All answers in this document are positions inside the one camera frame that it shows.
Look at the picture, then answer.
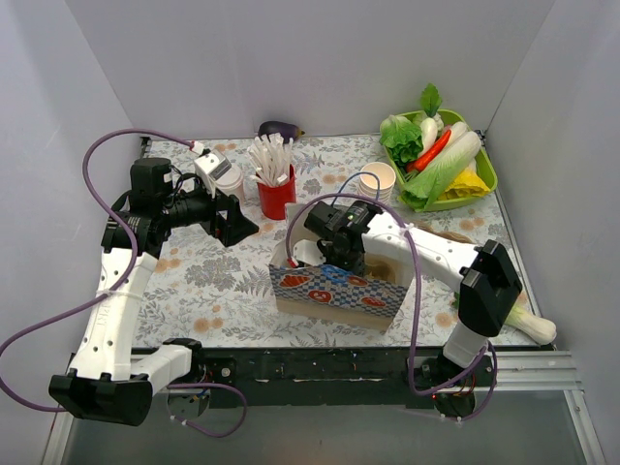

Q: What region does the white cup lid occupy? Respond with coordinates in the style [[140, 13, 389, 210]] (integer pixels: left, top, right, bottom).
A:
[[216, 165, 243, 192]]

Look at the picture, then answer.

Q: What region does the cardboard cup carrier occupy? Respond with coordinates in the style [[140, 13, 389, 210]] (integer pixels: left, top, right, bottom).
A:
[[415, 222, 475, 244], [363, 259, 399, 284]]

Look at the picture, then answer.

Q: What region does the blue checkered paper bag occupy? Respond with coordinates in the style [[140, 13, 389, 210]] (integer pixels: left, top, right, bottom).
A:
[[268, 197, 412, 331]]

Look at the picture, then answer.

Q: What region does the white paper coffee cup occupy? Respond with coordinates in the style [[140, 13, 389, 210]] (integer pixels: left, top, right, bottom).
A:
[[220, 180, 245, 203]]

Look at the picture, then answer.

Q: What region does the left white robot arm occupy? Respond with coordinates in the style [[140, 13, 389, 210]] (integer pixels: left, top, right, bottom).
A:
[[48, 152, 258, 426]]

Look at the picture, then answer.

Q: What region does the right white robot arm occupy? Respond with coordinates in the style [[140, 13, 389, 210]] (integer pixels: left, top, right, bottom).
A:
[[292, 197, 523, 386]]

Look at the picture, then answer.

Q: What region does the red straw holder cup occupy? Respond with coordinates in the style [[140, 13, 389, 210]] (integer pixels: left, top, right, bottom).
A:
[[257, 166, 296, 220]]

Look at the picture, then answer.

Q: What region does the white wrapped straws bundle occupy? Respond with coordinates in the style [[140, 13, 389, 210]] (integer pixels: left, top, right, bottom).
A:
[[247, 133, 294, 188]]

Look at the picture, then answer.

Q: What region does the stack of paper cups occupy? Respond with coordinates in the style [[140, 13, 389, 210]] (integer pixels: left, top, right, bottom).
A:
[[357, 162, 396, 202]]

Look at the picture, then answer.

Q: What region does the floral table mat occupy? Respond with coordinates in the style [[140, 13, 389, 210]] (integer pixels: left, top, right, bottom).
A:
[[134, 135, 516, 348]]

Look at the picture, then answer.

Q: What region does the purple toy eggplant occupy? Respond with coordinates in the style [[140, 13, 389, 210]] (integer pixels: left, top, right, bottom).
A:
[[258, 120, 305, 143]]

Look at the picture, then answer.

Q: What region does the toy red chili pepper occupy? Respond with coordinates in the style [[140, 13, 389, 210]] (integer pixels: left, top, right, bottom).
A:
[[406, 128, 451, 173]]

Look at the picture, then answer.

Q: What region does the toy green lettuce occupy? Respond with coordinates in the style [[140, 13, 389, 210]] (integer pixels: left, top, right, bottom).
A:
[[380, 115, 423, 169]]

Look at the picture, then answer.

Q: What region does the green plastic basket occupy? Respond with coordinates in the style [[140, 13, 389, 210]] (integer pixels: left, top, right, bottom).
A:
[[384, 108, 498, 212]]

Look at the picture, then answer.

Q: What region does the toy yellow leaf vegetable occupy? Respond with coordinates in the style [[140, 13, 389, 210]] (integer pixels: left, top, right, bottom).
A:
[[438, 169, 490, 201]]

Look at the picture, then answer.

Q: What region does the toy bok choy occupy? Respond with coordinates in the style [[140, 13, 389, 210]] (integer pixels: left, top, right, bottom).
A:
[[452, 290, 558, 346]]

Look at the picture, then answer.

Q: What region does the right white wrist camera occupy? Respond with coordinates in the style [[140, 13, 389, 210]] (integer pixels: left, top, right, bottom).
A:
[[292, 239, 326, 266]]

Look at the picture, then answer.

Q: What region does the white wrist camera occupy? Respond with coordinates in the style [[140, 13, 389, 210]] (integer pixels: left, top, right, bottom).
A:
[[194, 150, 232, 198], [292, 239, 326, 266]]

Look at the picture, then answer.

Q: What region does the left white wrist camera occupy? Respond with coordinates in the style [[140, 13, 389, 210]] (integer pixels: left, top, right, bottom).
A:
[[194, 150, 232, 198]]

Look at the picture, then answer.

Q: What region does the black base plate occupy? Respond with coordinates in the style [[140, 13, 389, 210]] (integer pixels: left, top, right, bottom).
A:
[[149, 346, 498, 411]]

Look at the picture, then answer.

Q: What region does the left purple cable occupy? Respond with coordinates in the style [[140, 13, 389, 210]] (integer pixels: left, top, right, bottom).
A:
[[0, 128, 248, 438]]

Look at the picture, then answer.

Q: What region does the purple cable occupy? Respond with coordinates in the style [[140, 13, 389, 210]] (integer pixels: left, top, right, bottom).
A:
[[0, 128, 248, 438], [284, 193, 499, 421]]

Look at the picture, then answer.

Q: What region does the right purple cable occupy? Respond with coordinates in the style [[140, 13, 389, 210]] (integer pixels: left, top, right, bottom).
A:
[[284, 193, 499, 421]]

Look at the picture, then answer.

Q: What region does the aluminium rail frame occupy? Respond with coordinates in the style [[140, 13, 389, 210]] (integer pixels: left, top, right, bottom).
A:
[[44, 348, 605, 464]]

